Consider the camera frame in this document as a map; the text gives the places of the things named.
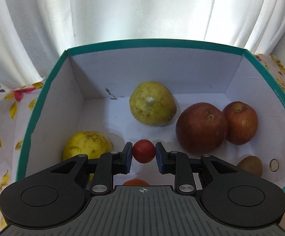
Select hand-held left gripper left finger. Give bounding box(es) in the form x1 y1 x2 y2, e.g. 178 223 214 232
50 141 133 197

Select yellow pear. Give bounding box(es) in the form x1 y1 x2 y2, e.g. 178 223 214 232
63 131 115 182

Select mandarin orange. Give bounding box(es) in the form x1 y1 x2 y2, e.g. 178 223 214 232
122 179 151 186

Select red cherry tomato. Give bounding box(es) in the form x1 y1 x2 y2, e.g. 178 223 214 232
132 139 156 164

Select large dark red apple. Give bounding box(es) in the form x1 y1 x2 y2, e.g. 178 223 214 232
176 102 229 154

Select brown kiwi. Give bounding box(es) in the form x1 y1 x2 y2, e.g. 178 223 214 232
236 156 263 177

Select teal cardboard box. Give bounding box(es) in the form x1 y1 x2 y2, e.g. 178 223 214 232
15 39 285 194

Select spotted green pear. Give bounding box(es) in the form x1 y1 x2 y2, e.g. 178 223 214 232
129 81 177 127

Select streaked red apple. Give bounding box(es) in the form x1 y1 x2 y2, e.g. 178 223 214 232
222 101 258 145

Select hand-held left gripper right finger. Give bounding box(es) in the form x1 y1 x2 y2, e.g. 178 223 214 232
155 141 239 197

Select white curtain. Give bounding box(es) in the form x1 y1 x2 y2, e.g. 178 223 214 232
0 0 285 92

